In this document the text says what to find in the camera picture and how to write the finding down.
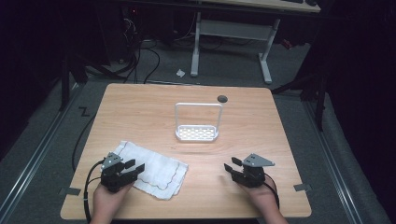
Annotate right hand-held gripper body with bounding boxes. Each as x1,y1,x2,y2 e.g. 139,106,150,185
230,152,276,189

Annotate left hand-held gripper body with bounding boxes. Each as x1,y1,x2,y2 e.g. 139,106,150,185
100,151,138,193

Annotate white dish cloth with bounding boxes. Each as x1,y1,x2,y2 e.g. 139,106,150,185
110,140,190,201

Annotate white towel rack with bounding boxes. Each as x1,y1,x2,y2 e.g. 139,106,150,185
174,102,224,143

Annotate grey tape strip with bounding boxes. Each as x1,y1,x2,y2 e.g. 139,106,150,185
59,187,82,197
293,183,313,192

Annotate black metal stand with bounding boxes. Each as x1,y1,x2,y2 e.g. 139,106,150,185
59,46,90,112
271,55,331,132

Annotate black cable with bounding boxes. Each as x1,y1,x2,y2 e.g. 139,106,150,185
82,158,106,224
262,173,280,210

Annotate metal floor rail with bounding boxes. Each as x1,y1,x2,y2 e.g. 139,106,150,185
303,101,365,224
0,81,82,216

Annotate black floor cables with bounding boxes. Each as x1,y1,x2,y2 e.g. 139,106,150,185
83,12,200,85

